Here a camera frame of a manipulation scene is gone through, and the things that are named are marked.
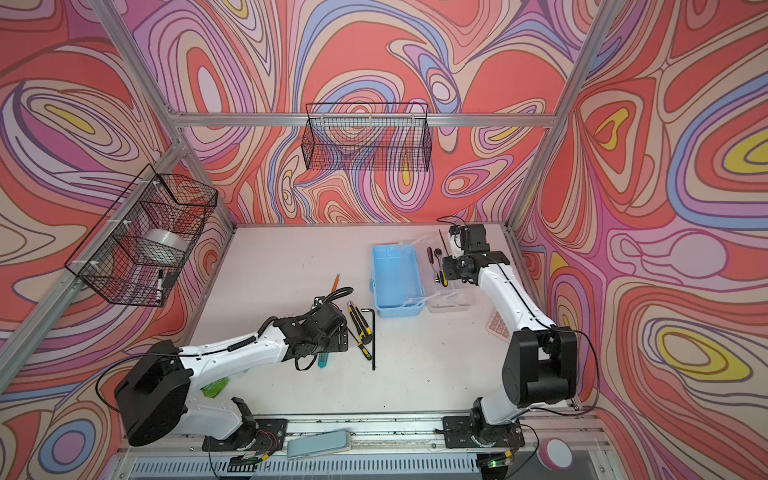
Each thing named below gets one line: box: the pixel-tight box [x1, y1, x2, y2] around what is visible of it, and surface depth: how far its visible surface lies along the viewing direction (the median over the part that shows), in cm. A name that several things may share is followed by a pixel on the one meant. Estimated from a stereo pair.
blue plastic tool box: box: [369, 243, 425, 317], surface depth 103 cm
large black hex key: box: [361, 308, 376, 371], surface depth 92 cm
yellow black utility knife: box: [347, 300, 373, 345], surface depth 93 cm
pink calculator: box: [486, 307, 511, 343], surface depth 93 cm
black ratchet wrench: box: [427, 246, 443, 283], surface depth 98 cm
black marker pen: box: [156, 269, 163, 302], surface depth 74 cm
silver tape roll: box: [144, 228, 188, 252], surface depth 75 cm
